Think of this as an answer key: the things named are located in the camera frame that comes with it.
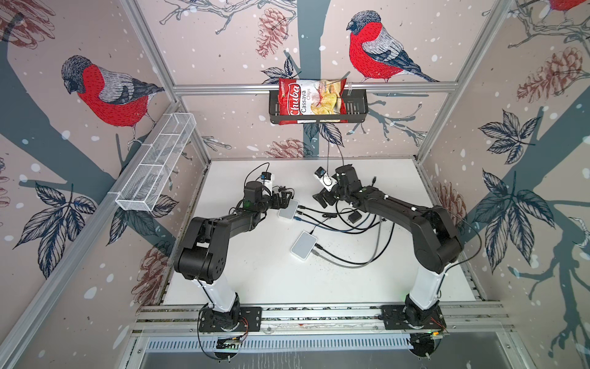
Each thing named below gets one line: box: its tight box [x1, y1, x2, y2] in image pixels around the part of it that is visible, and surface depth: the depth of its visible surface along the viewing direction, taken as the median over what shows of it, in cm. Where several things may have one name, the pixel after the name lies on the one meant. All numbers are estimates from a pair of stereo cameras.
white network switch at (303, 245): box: [290, 230, 319, 262], surface depth 90 cm
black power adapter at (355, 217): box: [348, 210, 363, 225], surface depth 99 cm
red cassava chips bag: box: [278, 77, 349, 126], surface depth 90 cm
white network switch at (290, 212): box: [277, 199, 299, 221], surface depth 100 cm
